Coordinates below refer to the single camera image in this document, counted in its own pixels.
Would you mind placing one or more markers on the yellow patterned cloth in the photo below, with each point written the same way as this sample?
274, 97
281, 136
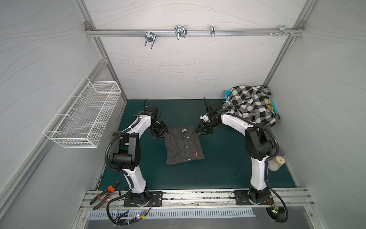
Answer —
270, 105

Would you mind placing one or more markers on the orange black pliers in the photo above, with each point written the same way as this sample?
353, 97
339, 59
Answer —
104, 195

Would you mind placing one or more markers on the teal plastic basket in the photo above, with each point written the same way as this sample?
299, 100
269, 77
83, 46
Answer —
228, 92

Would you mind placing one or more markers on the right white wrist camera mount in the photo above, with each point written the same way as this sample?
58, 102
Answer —
204, 118

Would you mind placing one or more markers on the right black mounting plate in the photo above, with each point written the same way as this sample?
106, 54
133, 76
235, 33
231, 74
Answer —
253, 197

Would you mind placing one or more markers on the horizontal aluminium rail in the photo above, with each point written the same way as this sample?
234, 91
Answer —
190, 32

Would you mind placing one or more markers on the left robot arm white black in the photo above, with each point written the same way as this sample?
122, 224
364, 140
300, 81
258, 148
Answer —
123, 154

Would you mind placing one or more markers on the dark grey pinstripe shirt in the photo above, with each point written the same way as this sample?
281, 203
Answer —
183, 145

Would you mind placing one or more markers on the black mounting plate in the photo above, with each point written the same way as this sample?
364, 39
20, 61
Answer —
154, 199
253, 197

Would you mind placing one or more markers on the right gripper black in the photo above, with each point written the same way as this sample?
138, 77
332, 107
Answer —
206, 126

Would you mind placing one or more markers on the white slotted cable duct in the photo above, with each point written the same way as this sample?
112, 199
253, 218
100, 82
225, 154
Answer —
220, 213

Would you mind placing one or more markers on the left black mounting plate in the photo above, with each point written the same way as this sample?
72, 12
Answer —
154, 199

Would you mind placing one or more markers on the white wire basket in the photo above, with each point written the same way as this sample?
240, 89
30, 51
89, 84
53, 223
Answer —
82, 119

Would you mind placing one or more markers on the metal bracket with bolts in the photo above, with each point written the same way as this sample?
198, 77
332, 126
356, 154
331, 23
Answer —
281, 32

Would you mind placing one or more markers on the black white checked shirt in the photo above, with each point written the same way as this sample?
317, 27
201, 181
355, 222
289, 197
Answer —
250, 103

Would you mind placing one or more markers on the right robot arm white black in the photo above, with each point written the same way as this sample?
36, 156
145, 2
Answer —
262, 146

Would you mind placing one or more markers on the metal double hook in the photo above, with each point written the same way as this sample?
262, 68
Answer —
180, 31

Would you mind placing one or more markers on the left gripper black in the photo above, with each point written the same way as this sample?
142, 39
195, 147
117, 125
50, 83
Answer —
164, 129

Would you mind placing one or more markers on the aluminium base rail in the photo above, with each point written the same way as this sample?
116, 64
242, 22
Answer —
209, 198

